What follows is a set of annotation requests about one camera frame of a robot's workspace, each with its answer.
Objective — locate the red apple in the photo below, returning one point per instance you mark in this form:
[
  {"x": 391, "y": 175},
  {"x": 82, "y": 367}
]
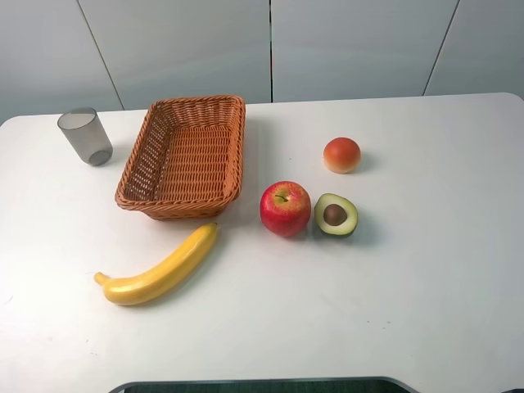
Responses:
[{"x": 285, "y": 208}]

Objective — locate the brown wicker basket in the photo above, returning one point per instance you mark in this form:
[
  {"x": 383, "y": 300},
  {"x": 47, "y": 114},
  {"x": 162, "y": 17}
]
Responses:
[{"x": 187, "y": 160}]

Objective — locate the grey translucent plastic cup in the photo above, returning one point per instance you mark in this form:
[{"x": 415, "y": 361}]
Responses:
[{"x": 85, "y": 133}]

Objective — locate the yellow banana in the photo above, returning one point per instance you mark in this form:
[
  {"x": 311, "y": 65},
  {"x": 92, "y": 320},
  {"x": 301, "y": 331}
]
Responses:
[{"x": 163, "y": 277}]

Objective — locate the halved avocado with pit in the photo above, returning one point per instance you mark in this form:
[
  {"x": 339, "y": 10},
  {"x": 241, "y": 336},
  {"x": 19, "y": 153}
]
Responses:
[{"x": 335, "y": 215}]

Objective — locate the orange-red tomato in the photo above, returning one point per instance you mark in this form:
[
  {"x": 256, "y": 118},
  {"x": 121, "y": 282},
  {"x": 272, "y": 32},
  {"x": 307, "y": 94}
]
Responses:
[{"x": 341, "y": 155}]

